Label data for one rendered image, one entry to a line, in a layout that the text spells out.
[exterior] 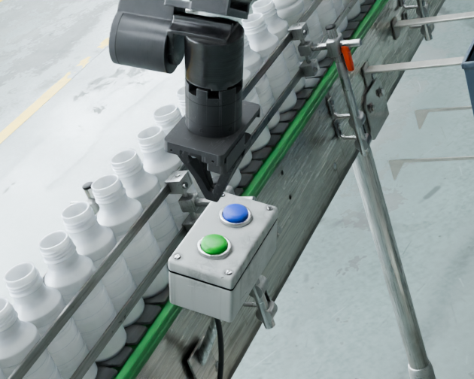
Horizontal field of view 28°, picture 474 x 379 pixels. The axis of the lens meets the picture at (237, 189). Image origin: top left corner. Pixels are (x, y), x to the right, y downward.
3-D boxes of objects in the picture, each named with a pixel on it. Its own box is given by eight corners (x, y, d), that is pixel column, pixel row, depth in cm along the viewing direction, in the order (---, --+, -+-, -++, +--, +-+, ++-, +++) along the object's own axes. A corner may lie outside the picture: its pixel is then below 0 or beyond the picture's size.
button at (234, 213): (229, 208, 112) (229, 198, 111) (252, 215, 111) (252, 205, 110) (218, 222, 110) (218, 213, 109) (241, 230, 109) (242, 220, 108)
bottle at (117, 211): (180, 275, 124) (137, 170, 116) (152, 304, 120) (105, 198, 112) (148, 269, 128) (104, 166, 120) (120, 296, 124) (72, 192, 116)
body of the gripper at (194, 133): (162, 155, 94) (160, 92, 89) (205, 104, 101) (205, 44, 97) (222, 171, 92) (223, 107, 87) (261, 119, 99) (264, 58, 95)
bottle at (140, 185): (189, 241, 131) (148, 140, 123) (184, 266, 125) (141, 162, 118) (148, 250, 132) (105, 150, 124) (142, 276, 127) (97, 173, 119)
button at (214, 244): (208, 238, 108) (208, 228, 107) (232, 245, 107) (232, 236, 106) (196, 254, 106) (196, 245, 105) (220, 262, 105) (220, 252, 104)
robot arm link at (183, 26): (234, 39, 86) (252, 12, 90) (162, 27, 87) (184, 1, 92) (232, 104, 90) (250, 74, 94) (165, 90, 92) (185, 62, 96)
